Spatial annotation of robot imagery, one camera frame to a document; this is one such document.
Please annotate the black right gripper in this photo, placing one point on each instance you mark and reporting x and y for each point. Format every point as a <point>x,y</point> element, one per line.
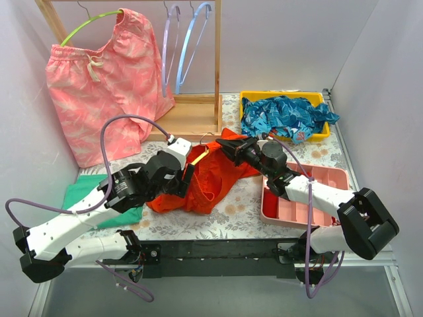
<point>244,149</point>

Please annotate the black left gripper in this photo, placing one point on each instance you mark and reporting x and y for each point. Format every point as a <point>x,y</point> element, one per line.
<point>182,182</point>

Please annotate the yellow hanger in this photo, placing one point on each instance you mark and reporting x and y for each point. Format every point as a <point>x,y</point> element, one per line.
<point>206,151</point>

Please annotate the orange shorts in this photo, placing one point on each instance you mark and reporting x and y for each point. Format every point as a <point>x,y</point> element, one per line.
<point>213,178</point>

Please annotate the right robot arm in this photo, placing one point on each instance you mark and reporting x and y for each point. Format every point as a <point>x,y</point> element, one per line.
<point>366,226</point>

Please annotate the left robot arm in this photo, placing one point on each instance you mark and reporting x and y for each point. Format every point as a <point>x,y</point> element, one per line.
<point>55,245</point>

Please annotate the blue patterned shorts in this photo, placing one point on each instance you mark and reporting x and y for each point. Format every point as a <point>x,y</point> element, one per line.
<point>293,118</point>

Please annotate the pink patterned shorts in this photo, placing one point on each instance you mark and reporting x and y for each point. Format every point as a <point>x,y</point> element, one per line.
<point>88,87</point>

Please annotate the lilac hanger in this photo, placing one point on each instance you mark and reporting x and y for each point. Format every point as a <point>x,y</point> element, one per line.
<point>173,11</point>

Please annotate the light blue hanger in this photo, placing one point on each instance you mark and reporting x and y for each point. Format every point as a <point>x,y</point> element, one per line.
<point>185,61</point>

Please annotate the green hanger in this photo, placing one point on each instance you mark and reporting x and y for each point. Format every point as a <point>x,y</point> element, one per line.
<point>90,19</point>

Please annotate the wooden clothes rack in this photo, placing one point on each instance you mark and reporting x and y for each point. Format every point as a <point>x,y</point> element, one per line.
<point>193,114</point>

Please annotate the red folded cloth in tray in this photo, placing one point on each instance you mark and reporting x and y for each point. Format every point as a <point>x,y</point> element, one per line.
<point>270,205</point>

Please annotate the pink plastic organizer tray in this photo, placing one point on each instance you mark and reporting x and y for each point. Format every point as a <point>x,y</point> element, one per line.
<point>293,214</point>

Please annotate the yellow plastic bin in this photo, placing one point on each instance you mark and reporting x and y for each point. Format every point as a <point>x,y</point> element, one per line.
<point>314,97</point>

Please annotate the green folded cloth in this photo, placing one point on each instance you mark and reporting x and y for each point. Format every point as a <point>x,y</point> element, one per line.
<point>83,186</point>

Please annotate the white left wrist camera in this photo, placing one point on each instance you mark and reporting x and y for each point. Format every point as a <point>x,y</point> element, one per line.
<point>179,148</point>

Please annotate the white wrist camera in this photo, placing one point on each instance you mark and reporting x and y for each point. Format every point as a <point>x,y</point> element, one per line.
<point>179,148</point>
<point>261,143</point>

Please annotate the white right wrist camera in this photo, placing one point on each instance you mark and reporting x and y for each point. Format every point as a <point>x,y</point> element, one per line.
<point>261,143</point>

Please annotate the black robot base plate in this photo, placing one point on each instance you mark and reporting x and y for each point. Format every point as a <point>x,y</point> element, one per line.
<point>215,258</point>

